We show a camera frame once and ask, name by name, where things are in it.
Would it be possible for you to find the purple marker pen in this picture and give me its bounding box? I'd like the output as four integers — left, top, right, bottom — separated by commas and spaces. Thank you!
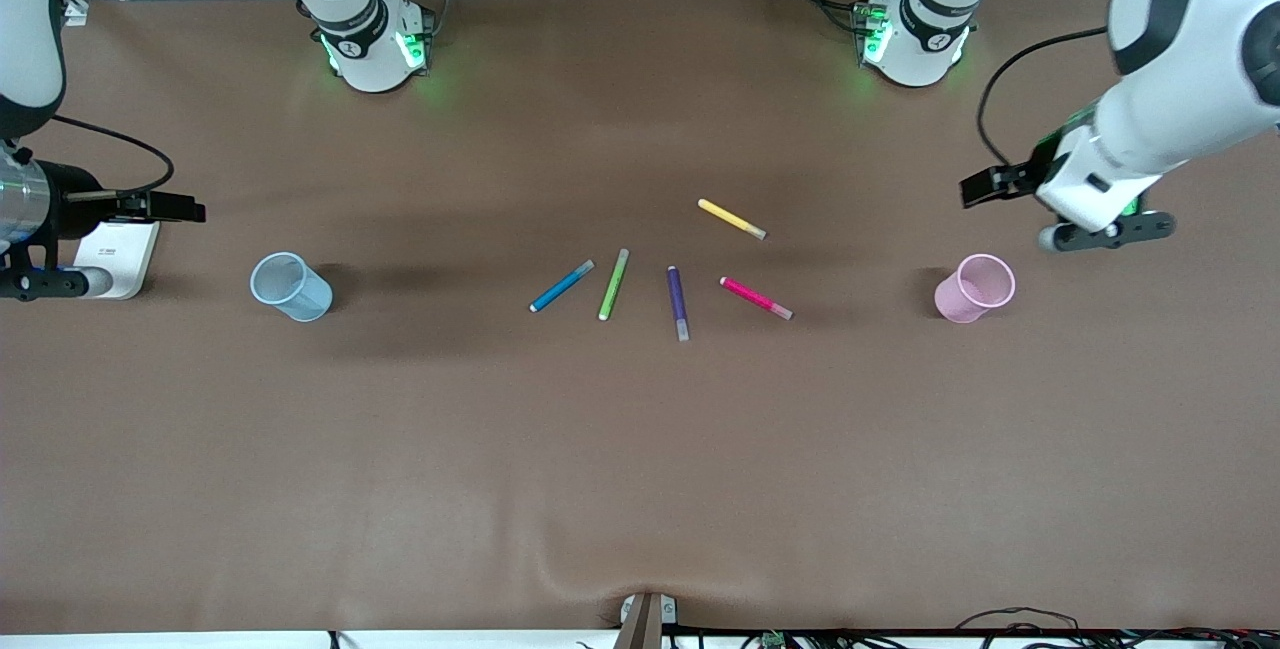
666, 265, 692, 343

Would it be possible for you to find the green marker pen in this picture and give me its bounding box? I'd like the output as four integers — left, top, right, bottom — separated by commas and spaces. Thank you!
597, 248, 632, 322

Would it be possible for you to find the pink plastic cup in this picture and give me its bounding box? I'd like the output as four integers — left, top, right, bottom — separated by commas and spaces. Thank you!
934, 253, 1017, 325

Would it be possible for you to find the pink marker pen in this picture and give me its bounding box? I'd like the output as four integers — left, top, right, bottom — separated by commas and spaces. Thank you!
719, 275, 795, 322

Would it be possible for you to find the black loose cable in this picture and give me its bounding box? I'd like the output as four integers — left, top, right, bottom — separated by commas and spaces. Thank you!
954, 606, 1084, 634

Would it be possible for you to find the brown table cover sheet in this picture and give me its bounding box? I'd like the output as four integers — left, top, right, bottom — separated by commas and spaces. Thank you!
0, 0, 1280, 634

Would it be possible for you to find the blue marker pen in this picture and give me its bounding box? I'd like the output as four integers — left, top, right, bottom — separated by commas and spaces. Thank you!
528, 259, 596, 314

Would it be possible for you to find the light blue plastic cup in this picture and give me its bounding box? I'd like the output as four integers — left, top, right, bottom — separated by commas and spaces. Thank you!
249, 251, 334, 323

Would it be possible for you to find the white desk lamp base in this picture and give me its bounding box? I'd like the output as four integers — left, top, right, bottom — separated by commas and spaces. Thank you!
70, 219, 162, 301

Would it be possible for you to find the table edge clamp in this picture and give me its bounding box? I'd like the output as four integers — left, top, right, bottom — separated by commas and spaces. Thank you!
617, 590, 680, 649

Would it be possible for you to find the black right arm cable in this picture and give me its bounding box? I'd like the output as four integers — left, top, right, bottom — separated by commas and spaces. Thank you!
48, 114, 176, 196

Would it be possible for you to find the yellow marker pen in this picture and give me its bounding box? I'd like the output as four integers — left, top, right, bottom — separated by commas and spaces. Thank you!
697, 197, 769, 242

